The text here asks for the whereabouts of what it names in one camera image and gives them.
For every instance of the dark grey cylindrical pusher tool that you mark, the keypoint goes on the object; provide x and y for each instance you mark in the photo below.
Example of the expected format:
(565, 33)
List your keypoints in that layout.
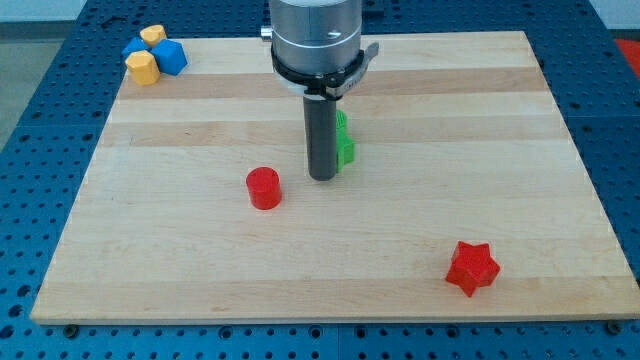
(321, 138)

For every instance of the red cylinder block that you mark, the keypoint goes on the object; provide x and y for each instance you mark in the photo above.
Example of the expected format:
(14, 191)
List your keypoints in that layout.
(263, 185)

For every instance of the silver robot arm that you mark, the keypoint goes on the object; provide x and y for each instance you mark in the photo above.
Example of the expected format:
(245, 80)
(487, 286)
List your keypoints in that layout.
(316, 52)

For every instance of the green star block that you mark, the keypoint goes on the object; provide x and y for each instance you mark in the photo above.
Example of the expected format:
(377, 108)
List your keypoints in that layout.
(345, 145)

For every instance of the red star block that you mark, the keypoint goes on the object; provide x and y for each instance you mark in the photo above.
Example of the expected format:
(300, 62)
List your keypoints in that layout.
(472, 266)

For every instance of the wooden board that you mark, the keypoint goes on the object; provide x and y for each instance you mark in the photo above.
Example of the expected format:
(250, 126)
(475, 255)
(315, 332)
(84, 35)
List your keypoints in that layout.
(457, 138)

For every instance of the yellow hexagon block front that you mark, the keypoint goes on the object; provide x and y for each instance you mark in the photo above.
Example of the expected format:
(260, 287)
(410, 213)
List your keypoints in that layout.
(143, 68)

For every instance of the yellow hexagon block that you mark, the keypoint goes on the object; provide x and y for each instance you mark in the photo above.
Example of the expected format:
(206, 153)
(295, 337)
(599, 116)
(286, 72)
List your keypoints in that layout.
(153, 34)
(143, 68)

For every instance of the yellow hexagon block rear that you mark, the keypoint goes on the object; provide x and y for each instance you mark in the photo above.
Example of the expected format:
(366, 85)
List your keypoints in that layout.
(153, 34)

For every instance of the small blue block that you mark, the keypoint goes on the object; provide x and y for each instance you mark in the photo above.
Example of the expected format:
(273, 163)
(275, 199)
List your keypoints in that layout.
(134, 45)

